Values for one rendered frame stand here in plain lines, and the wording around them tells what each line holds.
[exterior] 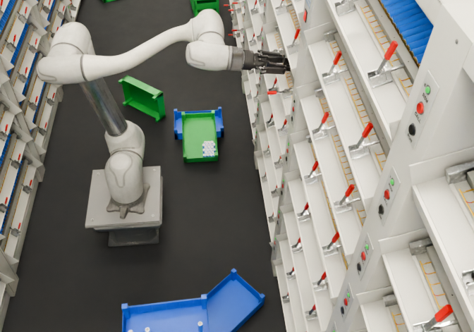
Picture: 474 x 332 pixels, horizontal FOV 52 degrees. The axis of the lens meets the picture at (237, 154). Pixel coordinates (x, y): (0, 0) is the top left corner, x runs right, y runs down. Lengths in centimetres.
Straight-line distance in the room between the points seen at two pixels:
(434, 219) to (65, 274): 201
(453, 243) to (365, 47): 48
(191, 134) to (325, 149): 164
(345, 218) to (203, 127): 183
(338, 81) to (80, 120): 222
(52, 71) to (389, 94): 130
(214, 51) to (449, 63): 121
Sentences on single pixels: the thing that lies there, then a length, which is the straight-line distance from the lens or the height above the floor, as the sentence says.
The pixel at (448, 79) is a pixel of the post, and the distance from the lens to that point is 70.
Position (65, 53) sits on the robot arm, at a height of 104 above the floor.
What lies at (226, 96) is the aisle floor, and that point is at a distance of 329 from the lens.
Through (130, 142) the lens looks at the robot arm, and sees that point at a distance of 232.
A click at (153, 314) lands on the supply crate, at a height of 40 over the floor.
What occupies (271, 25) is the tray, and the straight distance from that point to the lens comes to 221.
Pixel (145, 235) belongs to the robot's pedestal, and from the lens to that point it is 247.
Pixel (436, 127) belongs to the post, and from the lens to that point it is 73.
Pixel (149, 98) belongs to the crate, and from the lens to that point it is 316.
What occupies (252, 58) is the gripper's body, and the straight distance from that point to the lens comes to 183.
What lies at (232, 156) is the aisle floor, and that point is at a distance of 288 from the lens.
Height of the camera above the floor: 208
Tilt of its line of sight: 46 degrees down
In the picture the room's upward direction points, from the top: 2 degrees clockwise
